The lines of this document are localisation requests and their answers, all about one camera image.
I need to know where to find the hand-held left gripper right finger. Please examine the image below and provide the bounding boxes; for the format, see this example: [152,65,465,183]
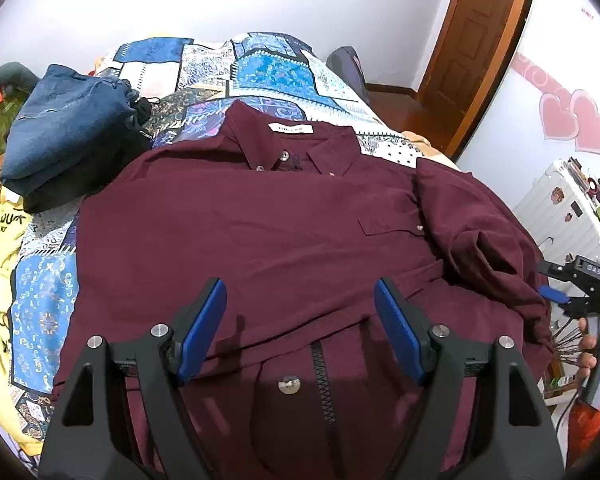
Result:
[374,277,566,480]

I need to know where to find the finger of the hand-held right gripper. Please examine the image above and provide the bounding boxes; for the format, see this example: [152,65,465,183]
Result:
[539,284,573,306]
[536,259,581,284]

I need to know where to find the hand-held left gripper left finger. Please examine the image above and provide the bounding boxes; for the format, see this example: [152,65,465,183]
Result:
[39,276,228,480]

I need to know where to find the maroon button-up shirt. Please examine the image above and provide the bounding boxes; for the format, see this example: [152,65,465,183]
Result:
[52,100,556,480]

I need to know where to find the person's right hand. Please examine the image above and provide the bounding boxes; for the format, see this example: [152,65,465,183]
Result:
[576,317,600,382]

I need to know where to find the white ribbed suitcase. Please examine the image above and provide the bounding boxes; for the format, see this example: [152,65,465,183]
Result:
[512,159,600,261]

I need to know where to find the person's orange clothing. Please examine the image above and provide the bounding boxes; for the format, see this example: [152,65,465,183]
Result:
[567,347,600,463]

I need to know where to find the tan bed sheet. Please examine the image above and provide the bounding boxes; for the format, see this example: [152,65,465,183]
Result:
[402,130,456,166]

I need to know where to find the yellow printed garment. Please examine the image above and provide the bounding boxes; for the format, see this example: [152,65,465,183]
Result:
[0,200,46,456]

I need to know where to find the black cloth pouch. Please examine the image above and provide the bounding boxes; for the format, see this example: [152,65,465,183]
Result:
[127,92,153,128]

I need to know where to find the brown wooden door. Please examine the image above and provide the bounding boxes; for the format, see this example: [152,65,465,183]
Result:
[417,0,541,156]

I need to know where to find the folded blue jeans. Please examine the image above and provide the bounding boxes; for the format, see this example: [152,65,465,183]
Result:
[0,64,153,213]

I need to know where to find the dark grey pillow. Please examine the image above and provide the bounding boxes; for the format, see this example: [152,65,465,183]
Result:
[326,46,371,106]

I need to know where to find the blue patchwork blanket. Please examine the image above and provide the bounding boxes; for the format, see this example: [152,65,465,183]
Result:
[7,32,421,461]

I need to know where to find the green patterned cloth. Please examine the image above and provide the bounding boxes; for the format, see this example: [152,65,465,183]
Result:
[0,95,26,161]

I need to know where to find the dark grey garment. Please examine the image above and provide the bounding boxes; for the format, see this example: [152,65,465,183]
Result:
[0,61,38,93]

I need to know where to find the metal wire rack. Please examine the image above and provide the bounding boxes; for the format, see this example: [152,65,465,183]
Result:
[547,310,588,376]

